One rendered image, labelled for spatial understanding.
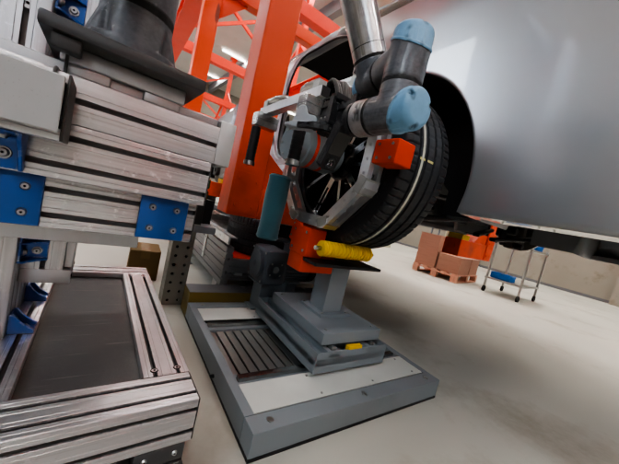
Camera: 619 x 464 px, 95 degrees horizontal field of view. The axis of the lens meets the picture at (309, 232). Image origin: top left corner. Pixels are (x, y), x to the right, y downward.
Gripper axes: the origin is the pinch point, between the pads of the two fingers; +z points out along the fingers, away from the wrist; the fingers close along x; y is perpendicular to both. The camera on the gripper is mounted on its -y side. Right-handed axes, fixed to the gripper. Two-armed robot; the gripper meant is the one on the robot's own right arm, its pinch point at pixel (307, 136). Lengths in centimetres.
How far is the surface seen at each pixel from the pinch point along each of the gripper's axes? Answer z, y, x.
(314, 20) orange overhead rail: 316, 242, -156
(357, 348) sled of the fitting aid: -1, -66, -42
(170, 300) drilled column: 80, -81, 9
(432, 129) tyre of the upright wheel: -8.5, 15.4, -40.9
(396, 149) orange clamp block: -14.0, 2.2, -20.5
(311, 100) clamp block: 2.2, 10.2, -0.2
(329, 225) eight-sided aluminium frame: 8.4, -23.2, -21.7
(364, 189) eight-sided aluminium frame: -5.0, -9.5, -21.0
